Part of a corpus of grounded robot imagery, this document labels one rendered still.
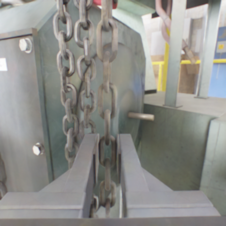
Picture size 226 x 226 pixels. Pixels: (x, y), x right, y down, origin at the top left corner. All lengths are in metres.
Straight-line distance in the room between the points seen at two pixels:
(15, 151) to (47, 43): 0.18
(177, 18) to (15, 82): 0.53
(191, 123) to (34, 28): 0.52
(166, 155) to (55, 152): 0.51
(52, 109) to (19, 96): 0.05
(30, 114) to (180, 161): 0.55
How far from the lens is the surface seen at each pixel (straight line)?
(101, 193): 0.18
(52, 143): 0.25
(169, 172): 0.72
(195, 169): 0.66
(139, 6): 0.98
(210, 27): 0.96
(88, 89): 0.18
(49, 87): 0.23
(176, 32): 0.63
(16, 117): 0.28
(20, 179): 0.34
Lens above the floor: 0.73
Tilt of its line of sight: 15 degrees down
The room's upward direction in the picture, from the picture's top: straight up
